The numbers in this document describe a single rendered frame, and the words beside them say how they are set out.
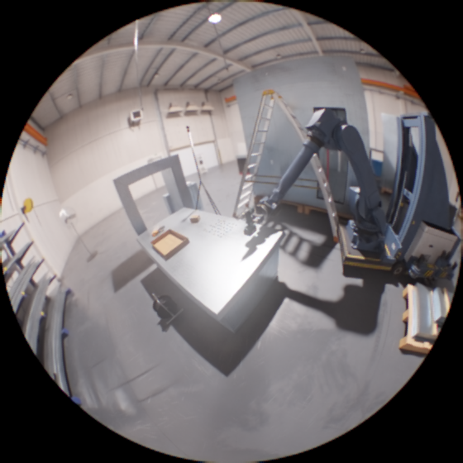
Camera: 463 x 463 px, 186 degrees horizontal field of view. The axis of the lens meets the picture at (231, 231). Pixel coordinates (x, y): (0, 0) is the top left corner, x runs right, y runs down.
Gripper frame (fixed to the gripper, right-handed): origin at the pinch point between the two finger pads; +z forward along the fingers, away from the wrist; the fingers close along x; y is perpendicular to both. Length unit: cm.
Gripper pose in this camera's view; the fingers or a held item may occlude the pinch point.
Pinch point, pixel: (249, 221)
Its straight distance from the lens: 122.0
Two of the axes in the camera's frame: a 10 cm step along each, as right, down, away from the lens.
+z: -6.6, 5.1, -5.5
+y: 1.8, 8.2, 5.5
